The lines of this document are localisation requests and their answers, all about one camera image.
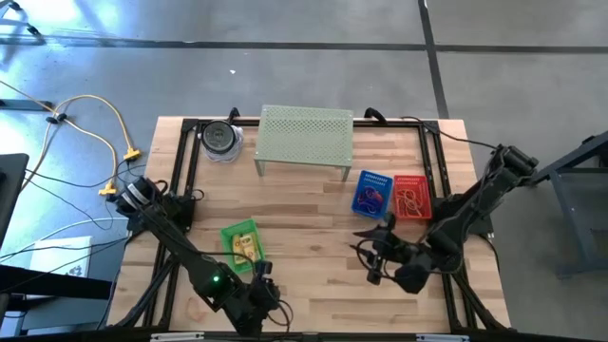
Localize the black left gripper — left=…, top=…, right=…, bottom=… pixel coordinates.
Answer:
left=237, top=259, right=283, bottom=338

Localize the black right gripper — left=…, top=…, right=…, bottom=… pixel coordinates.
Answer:
left=350, top=212, right=406, bottom=287

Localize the orange rubber band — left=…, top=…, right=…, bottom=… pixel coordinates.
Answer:
left=186, top=298, right=206, bottom=320
left=406, top=197, right=428, bottom=218
left=398, top=188, right=419, bottom=210

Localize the blue coil wrist keychain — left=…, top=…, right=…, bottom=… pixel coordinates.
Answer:
left=356, top=185, right=376, bottom=206

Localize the black desk top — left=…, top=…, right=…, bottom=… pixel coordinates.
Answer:
left=0, top=152, right=30, bottom=248

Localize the blue plastic basket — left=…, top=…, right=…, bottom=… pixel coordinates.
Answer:
left=350, top=169, right=394, bottom=220

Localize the green plastic basket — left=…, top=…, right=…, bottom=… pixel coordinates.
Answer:
left=218, top=218, right=267, bottom=276

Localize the red plastic basket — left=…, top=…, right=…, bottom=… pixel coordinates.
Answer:
left=392, top=174, right=434, bottom=221

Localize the silver aluminium bar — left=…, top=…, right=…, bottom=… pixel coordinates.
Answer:
left=150, top=332, right=205, bottom=342
left=416, top=333, right=470, bottom=342

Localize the pale green perforated metal shelf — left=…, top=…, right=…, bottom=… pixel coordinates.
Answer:
left=253, top=104, right=355, bottom=182

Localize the white cylindrical canister black top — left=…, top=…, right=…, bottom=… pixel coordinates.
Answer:
left=199, top=119, right=238, bottom=156

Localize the white cardboard box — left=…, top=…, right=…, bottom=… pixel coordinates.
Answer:
left=28, top=236, right=94, bottom=279

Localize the black beam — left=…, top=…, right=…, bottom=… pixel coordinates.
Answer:
left=0, top=263, right=113, bottom=301

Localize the black floor stand foot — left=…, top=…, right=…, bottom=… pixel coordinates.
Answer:
left=0, top=98, right=55, bottom=112

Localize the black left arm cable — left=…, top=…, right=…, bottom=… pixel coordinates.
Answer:
left=270, top=298, right=295, bottom=328

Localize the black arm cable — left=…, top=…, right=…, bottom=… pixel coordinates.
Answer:
left=270, top=298, right=295, bottom=328
left=401, top=116, right=500, bottom=151

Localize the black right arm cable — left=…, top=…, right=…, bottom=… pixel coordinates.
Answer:
left=401, top=116, right=500, bottom=151

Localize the white coiled cable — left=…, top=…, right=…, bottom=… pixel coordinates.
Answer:
left=203, top=125, right=246, bottom=165

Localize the white floor cable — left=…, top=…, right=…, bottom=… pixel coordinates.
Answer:
left=0, top=217, right=130, bottom=261

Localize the yellow extension cable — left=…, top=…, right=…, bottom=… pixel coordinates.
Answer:
left=45, top=93, right=143, bottom=162
left=0, top=79, right=120, bottom=199

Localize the grey metal table frame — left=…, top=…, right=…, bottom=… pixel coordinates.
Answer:
left=530, top=128, right=608, bottom=280

